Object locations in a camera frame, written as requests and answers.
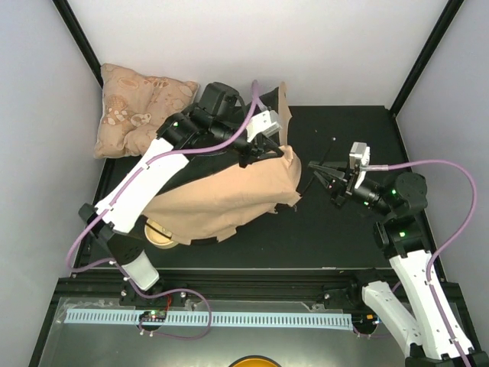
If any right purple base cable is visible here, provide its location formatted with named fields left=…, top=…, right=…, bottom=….
left=351, top=281, right=402, bottom=340

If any beige patterned pillow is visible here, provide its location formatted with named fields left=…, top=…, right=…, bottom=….
left=94, top=63, right=199, bottom=158

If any beige pet tent fabric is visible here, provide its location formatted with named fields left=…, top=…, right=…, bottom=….
left=135, top=82, right=302, bottom=245

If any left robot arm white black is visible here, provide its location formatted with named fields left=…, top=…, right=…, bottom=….
left=73, top=80, right=263, bottom=305

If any right black frame post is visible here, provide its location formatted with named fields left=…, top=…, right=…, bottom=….
left=390, top=0, right=465, bottom=118

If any white slotted cable duct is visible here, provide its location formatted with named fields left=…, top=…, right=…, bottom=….
left=64, top=309, right=353, bottom=331

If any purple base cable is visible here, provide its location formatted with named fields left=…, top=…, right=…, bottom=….
left=351, top=281, right=402, bottom=340
left=121, top=278, right=214, bottom=339

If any black tent pole one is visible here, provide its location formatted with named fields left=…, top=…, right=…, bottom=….
left=301, top=137, right=336, bottom=196

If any black frame post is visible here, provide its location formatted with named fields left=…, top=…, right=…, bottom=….
left=52, top=0, right=103, bottom=87
left=390, top=0, right=465, bottom=118

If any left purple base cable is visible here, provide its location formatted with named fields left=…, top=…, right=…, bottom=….
left=121, top=278, right=214, bottom=339

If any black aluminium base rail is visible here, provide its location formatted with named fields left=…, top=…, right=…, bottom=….
left=57, top=267, right=463, bottom=307

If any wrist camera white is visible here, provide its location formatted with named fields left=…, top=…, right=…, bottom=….
left=246, top=110, right=282, bottom=142
left=348, top=141, right=371, bottom=189

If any yellow round object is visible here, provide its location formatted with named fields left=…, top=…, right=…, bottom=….
left=229, top=356, right=280, bottom=367

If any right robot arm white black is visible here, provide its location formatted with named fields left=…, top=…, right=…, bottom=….
left=309, top=161, right=488, bottom=366

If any left black frame post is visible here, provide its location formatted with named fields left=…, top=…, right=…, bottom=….
left=52, top=0, right=103, bottom=87

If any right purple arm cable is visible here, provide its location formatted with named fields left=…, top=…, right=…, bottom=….
left=361, top=159, right=478, bottom=367

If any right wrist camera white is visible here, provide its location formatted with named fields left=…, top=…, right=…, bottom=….
left=348, top=141, right=371, bottom=189

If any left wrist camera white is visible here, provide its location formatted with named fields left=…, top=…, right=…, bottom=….
left=246, top=110, right=282, bottom=142

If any small electronics board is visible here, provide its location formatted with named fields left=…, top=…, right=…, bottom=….
left=139, top=310, right=167, bottom=322

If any yellow pet bowl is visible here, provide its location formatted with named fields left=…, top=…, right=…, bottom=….
left=144, top=219, right=179, bottom=249

